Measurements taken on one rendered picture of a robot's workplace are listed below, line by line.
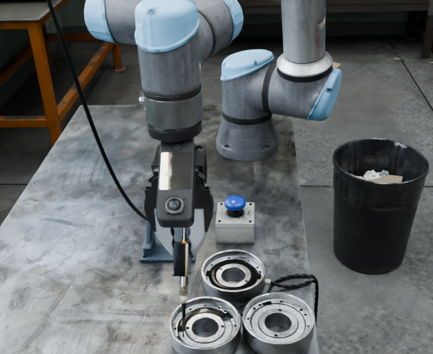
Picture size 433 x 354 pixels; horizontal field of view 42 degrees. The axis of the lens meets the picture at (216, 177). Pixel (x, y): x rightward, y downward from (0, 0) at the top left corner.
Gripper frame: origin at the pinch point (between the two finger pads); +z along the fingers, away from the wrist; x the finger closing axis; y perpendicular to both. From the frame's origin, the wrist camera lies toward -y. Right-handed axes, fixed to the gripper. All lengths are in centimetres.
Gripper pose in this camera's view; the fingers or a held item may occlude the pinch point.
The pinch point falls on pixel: (182, 251)
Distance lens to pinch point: 83.5
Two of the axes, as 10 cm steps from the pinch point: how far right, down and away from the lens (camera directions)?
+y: 0.5, -5.2, 8.5
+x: -10.0, 0.0, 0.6
